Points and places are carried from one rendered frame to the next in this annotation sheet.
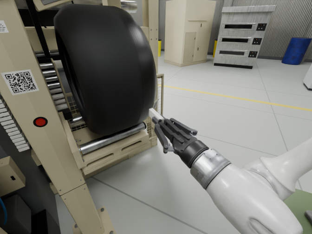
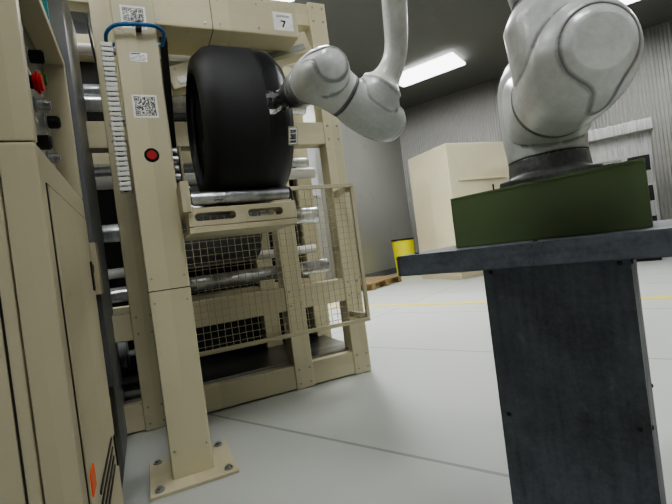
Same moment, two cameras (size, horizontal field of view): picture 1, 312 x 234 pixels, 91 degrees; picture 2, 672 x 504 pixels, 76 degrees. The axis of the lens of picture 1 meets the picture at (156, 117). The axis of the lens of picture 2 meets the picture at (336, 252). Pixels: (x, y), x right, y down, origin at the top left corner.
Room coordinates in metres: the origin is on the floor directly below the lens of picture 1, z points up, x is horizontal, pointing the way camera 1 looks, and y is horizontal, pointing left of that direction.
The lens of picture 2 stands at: (-0.76, -0.36, 0.68)
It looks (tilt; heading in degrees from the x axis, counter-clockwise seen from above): 0 degrees down; 11
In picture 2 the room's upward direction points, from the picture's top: 7 degrees counter-clockwise
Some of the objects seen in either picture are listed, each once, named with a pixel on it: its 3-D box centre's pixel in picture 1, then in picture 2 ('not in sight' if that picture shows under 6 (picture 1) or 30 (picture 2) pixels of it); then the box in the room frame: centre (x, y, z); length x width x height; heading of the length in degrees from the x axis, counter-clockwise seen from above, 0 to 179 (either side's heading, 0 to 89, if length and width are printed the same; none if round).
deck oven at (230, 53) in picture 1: (238, 39); (596, 199); (5.93, -2.89, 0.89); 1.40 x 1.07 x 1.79; 67
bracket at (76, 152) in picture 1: (70, 135); (181, 205); (0.61, 0.44, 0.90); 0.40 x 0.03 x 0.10; 36
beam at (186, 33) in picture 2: not in sight; (223, 28); (1.03, 0.36, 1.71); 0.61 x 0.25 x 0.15; 126
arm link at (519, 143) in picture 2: not in sight; (540, 105); (0.20, -0.64, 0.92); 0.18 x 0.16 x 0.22; 0
